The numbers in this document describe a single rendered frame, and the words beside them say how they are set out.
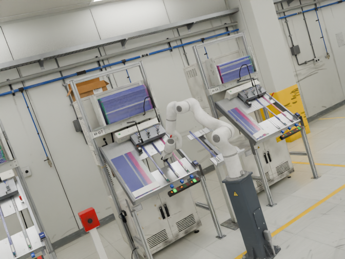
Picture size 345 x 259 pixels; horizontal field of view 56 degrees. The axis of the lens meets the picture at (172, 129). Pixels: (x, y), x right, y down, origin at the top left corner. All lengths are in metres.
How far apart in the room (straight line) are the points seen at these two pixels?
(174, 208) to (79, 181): 1.77
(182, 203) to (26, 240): 1.50
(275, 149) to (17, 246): 2.91
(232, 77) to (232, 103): 0.32
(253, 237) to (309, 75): 4.95
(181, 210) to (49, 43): 2.85
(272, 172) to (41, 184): 2.95
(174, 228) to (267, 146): 1.50
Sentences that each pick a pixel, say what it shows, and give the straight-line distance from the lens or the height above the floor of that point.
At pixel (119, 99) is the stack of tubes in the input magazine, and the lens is 3.30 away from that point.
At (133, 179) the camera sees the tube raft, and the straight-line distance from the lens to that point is 3.01.
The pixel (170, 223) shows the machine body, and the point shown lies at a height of 0.25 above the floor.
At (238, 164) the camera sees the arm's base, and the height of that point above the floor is 0.80.
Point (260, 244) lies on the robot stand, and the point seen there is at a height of 0.15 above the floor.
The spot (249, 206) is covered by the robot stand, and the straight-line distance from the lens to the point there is 2.69.
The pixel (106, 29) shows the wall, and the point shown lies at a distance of 5.07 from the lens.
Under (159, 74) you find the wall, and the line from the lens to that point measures 5.19.
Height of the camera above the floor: 1.54
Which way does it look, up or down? 7 degrees down
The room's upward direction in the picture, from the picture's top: 19 degrees counter-clockwise
